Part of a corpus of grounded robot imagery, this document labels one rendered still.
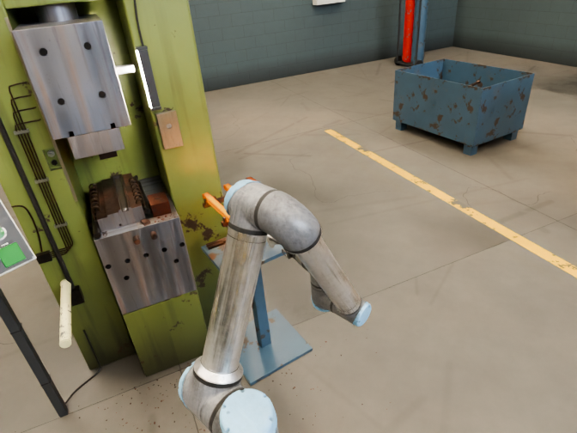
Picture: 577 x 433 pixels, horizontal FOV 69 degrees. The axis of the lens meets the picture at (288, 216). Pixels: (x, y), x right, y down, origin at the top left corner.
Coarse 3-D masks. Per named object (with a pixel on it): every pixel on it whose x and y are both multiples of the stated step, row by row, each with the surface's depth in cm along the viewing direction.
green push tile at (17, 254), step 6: (6, 246) 162; (12, 246) 163; (18, 246) 164; (0, 252) 160; (6, 252) 162; (12, 252) 163; (18, 252) 164; (0, 258) 160; (6, 258) 161; (12, 258) 163; (18, 258) 164; (24, 258) 165; (6, 264) 161; (12, 264) 162
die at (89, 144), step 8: (112, 128) 173; (72, 136) 169; (80, 136) 169; (88, 136) 170; (96, 136) 172; (104, 136) 173; (112, 136) 174; (120, 136) 176; (72, 144) 169; (80, 144) 170; (88, 144) 172; (96, 144) 173; (104, 144) 174; (112, 144) 176; (120, 144) 177; (72, 152) 171; (80, 152) 172; (88, 152) 173; (96, 152) 174; (104, 152) 176
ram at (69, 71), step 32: (32, 32) 148; (64, 32) 152; (96, 32) 156; (32, 64) 152; (64, 64) 156; (96, 64) 160; (128, 64) 184; (64, 96) 161; (96, 96) 165; (64, 128) 166; (96, 128) 170
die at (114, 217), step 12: (108, 180) 220; (108, 192) 208; (132, 192) 205; (96, 204) 200; (108, 204) 197; (132, 204) 194; (96, 216) 190; (108, 216) 189; (120, 216) 191; (132, 216) 193; (144, 216) 196; (108, 228) 191
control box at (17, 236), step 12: (0, 204) 164; (0, 216) 163; (12, 228) 165; (0, 240) 162; (12, 240) 164; (24, 240) 167; (24, 252) 166; (0, 264) 160; (24, 264) 166; (0, 276) 162
